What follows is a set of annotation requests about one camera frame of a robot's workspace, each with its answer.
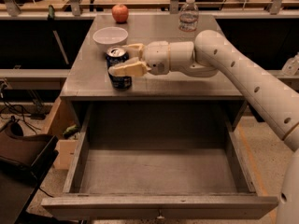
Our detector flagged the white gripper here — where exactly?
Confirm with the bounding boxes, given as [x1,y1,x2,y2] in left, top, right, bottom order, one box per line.
[108,41,170,77]

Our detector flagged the blue pepsi can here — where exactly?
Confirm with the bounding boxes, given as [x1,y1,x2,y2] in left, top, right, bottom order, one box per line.
[106,46,132,90]

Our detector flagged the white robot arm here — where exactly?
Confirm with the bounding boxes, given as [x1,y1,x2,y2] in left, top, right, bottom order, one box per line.
[108,30,299,224]

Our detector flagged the open grey top drawer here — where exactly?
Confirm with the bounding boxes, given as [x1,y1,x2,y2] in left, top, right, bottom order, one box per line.
[41,102,279,221]

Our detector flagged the white ceramic bowl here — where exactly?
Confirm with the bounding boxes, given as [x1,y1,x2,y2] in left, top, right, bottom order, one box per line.
[93,27,128,52]

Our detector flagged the red apple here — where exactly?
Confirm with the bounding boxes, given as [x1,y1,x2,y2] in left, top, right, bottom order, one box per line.
[112,4,129,23]

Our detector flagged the grey wooden cabinet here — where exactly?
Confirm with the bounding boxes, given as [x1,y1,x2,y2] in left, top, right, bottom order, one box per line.
[60,15,247,138]

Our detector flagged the clear plastic water bottle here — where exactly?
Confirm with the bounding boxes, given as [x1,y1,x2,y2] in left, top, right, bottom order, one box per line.
[178,0,199,41]

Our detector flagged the light wooden box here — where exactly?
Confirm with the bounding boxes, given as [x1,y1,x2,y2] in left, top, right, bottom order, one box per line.
[42,97,78,170]

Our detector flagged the green handled tool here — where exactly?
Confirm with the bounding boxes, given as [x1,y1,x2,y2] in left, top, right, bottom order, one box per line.
[63,125,78,138]

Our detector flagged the black floor cables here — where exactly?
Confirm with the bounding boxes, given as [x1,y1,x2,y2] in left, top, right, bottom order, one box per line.
[0,79,48,135]

